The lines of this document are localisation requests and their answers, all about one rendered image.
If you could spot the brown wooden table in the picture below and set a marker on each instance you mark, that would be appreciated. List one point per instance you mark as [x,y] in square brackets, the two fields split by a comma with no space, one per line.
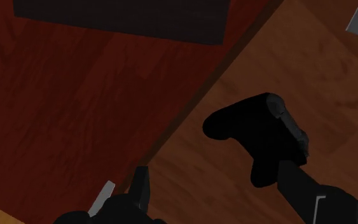
[305,68]

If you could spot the black game controller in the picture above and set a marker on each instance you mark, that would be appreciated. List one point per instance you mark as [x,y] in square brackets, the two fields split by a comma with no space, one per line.
[243,127]

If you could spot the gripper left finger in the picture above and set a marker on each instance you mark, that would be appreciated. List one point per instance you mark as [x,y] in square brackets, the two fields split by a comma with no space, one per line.
[140,192]

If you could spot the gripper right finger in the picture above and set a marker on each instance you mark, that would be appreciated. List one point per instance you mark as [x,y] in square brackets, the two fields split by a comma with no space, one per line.
[302,195]

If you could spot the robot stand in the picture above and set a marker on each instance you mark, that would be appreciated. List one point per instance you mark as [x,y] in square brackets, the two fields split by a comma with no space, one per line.
[119,18]

